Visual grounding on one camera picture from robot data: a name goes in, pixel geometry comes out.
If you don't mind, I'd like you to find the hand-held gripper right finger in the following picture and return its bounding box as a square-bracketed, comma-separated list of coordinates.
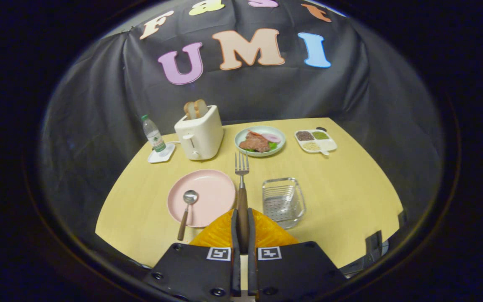
[248, 208, 347, 302]

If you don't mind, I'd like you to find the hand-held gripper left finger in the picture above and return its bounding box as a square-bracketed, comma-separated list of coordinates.
[143, 209, 241, 302]

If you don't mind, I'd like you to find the wooden handled fork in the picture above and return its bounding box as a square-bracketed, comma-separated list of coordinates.
[234, 152, 250, 254]

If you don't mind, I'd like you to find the wooden handled spoon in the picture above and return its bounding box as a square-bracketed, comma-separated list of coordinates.
[177, 190, 199, 241]

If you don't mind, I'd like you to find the clear perforated drain basket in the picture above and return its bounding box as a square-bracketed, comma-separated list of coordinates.
[262, 177, 306, 229]

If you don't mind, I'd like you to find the pink plate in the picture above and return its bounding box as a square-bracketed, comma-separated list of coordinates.
[167, 169, 236, 228]

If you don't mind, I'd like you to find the green lettuce leaf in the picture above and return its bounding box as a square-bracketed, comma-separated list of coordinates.
[241, 142, 278, 154]

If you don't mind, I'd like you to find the brown cooked meat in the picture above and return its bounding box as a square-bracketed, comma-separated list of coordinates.
[239, 132, 270, 153]

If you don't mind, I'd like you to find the pale green plate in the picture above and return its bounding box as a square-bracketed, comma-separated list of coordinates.
[234, 125, 286, 158]

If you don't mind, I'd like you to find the white square coaster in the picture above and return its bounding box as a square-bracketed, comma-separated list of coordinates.
[148, 143, 176, 164]

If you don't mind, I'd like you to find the white toaster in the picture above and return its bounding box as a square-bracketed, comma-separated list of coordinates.
[174, 105, 224, 161]

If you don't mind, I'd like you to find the white divided dish with grains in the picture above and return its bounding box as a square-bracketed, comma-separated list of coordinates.
[294, 129, 338, 156]

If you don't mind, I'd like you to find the clear plastic water bottle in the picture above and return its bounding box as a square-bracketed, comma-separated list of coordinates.
[141, 115, 167, 154]

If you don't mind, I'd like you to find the black chair frame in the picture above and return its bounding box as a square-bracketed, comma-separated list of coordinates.
[365, 210, 408, 258]

